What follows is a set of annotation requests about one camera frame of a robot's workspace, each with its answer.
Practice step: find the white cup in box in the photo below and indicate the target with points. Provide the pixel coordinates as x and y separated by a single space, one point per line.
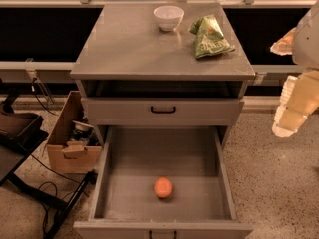
82 126

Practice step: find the black upper drawer handle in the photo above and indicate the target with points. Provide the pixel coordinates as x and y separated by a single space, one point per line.
162 111

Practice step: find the closed grey upper drawer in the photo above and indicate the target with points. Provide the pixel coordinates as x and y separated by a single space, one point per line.
136 112

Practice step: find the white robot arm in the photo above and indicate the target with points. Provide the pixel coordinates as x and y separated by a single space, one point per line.
305 49

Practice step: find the brown cardboard box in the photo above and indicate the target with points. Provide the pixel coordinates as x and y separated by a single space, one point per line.
66 156

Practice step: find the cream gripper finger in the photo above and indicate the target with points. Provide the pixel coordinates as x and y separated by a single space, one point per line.
287 121
284 45

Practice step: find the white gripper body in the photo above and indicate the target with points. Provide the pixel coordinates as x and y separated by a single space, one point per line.
307 45

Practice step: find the orange fruit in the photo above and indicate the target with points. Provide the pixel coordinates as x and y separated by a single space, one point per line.
163 187

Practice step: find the grey metal drawer cabinet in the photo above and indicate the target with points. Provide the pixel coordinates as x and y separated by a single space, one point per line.
128 55

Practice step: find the green chip bag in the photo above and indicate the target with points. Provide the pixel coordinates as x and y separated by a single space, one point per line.
209 39

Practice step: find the black metal stand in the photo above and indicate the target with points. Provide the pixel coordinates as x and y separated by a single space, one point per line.
22 217

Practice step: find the open grey middle drawer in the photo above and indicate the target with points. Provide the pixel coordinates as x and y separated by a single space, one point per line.
125 206

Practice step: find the white ceramic bowl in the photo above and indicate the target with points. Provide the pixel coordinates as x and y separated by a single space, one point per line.
168 17

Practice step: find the grey metal railing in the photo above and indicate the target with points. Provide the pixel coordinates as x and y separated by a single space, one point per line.
47 72

